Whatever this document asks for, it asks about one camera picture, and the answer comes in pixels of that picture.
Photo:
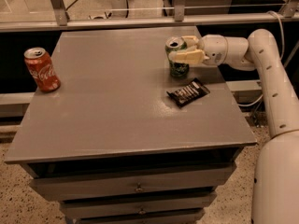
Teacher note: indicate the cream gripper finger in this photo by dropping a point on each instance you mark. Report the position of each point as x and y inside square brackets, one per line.
[191, 40]
[193, 57]

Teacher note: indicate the crushed green soda can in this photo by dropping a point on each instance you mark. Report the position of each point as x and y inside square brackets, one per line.
[174, 47]

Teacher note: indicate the grey metal railing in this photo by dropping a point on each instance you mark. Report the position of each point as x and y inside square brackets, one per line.
[44, 15]

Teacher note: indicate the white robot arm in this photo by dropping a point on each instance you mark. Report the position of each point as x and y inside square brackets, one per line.
[276, 181]

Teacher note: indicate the black snack wrapper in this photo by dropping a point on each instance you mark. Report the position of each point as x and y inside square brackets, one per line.
[189, 93]

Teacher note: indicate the grey drawer cabinet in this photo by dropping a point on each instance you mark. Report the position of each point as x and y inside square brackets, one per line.
[111, 147]

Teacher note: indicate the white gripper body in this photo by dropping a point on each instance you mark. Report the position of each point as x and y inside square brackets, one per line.
[214, 49]

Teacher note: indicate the red cola can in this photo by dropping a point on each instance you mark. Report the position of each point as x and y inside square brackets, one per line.
[39, 65]

